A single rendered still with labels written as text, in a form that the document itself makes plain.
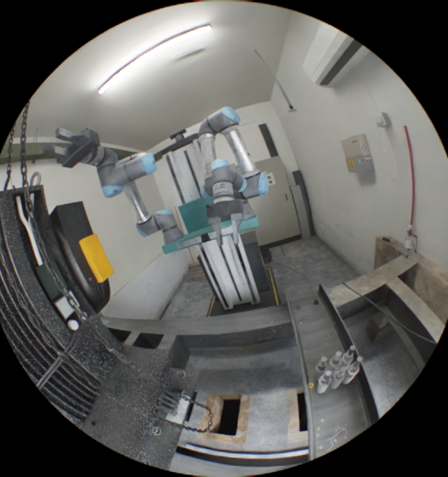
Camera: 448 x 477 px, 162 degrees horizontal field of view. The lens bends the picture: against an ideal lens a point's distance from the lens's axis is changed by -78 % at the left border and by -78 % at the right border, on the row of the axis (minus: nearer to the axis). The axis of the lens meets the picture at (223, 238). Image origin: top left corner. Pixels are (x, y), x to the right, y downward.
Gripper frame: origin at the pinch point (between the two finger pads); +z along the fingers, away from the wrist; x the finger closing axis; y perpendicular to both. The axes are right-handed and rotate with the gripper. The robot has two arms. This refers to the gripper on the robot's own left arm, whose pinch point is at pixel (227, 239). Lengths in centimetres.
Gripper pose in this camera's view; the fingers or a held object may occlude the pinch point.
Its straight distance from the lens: 56.6
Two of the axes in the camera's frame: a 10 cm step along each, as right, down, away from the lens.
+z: 0.9, 9.9, -0.8
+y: -3.2, -0.5, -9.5
